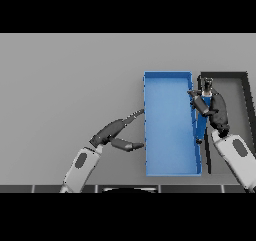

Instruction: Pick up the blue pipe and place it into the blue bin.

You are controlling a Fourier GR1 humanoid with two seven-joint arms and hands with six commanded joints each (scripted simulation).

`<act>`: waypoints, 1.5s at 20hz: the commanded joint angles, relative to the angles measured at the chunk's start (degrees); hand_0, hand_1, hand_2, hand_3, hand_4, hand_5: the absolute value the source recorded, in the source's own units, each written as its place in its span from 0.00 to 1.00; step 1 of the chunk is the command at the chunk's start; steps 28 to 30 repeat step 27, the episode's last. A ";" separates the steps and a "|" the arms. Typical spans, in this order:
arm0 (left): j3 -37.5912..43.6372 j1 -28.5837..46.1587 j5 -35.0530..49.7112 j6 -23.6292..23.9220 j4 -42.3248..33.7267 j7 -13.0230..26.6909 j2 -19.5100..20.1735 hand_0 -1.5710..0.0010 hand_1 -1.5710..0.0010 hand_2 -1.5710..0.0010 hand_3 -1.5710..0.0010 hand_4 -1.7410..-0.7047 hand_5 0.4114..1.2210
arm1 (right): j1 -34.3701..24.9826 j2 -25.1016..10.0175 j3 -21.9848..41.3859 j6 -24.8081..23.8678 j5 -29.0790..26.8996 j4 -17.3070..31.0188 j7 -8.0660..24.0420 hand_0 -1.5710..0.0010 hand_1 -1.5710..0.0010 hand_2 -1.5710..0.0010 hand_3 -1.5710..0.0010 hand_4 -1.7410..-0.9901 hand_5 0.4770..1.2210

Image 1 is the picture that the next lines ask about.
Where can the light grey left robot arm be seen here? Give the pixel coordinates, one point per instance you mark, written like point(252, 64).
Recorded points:
point(81, 166)

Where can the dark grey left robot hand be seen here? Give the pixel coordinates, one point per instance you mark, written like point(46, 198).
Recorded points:
point(110, 131)

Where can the dark grey bin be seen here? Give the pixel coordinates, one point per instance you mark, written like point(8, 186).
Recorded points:
point(235, 105)

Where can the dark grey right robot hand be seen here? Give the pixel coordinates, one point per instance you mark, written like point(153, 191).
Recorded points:
point(218, 113)

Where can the blue bin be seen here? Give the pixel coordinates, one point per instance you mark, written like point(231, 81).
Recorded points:
point(170, 123)

